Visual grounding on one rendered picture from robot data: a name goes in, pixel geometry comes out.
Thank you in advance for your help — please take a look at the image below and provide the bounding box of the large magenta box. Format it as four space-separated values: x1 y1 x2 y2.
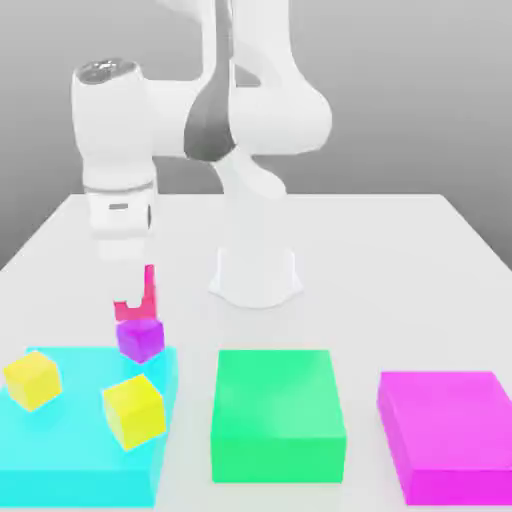
376 370 512 508

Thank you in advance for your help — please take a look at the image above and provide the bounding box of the small yellow cube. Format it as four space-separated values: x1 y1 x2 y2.
2 350 63 413
102 373 168 452

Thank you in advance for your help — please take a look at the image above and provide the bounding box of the small purple cube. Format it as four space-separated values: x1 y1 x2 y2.
116 318 166 365

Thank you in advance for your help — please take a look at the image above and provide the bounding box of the large cyan box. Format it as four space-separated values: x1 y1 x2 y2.
0 345 179 510

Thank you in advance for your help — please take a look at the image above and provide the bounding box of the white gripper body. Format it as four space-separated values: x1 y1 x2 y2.
94 234 148 264

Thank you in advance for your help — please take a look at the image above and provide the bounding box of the large green box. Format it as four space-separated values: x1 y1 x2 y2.
210 349 348 485

